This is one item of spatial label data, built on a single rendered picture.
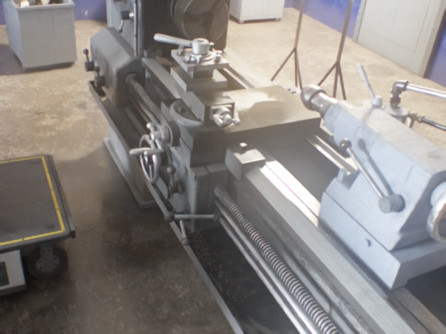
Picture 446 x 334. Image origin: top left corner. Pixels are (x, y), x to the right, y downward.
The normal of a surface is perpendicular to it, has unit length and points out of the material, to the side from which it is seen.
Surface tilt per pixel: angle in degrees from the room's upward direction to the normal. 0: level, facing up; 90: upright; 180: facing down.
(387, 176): 76
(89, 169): 0
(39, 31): 90
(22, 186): 0
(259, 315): 0
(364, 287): 36
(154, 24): 90
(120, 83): 90
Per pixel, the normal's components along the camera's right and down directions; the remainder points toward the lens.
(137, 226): 0.08, -0.84
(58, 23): 0.53, 0.50
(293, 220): -0.46, -0.58
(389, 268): -0.89, 0.18
